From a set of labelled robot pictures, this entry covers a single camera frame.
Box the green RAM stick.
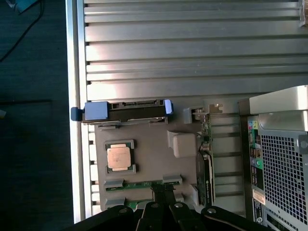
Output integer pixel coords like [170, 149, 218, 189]
[104, 181, 181, 192]
[126, 199, 184, 210]

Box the black graphics card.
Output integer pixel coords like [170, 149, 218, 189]
[195, 103, 223, 208]

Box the silver CPU chip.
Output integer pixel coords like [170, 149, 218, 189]
[106, 143, 131, 172]

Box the grey parts rack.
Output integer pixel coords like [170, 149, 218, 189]
[82, 104, 213, 214]

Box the hard disk with blue caddy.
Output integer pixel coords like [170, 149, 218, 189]
[70, 98, 175, 124]

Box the grey PC case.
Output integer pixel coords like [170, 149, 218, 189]
[237, 84, 308, 231]

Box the clear plastic bag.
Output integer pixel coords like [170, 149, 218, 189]
[297, 0, 308, 27]

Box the blue floor object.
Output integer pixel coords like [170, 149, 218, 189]
[11, 0, 37, 14]

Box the black floor cable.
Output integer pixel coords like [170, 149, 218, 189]
[0, 0, 42, 62]

